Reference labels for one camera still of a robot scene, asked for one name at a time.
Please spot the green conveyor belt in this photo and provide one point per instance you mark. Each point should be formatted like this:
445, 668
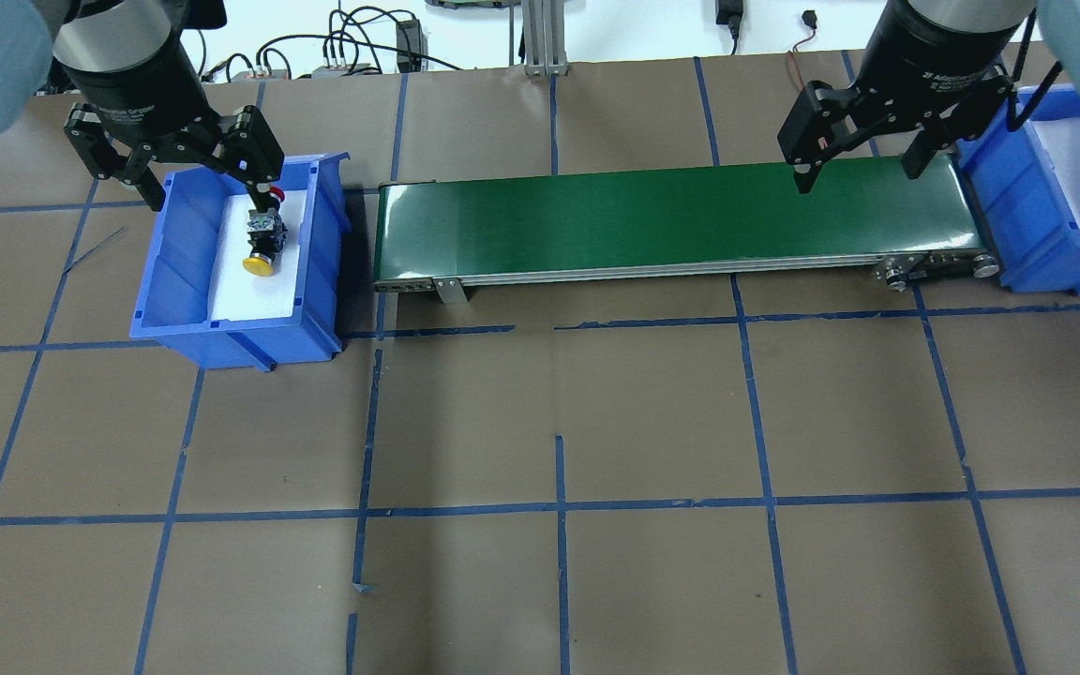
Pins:
446, 237

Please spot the left blue plastic bin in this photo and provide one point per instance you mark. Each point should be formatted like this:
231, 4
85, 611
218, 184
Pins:
195, 297

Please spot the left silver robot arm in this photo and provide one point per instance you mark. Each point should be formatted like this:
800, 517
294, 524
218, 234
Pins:
27, 33

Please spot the red push button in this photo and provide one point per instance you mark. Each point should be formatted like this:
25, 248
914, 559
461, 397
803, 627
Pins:
277, 195

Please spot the yellow push button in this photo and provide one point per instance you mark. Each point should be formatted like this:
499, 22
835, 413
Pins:
266, 234

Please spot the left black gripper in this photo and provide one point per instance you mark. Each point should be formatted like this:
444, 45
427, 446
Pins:
139, 86

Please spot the right blue plastic bin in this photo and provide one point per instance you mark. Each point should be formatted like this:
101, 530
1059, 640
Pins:
1032, 227

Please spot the blue plastic bin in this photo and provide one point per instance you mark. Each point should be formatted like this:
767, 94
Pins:
195, 297
1032, 227

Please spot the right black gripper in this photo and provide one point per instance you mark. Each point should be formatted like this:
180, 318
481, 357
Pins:
936, 52

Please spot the aluminium frame post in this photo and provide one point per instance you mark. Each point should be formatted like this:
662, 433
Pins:
544, 38

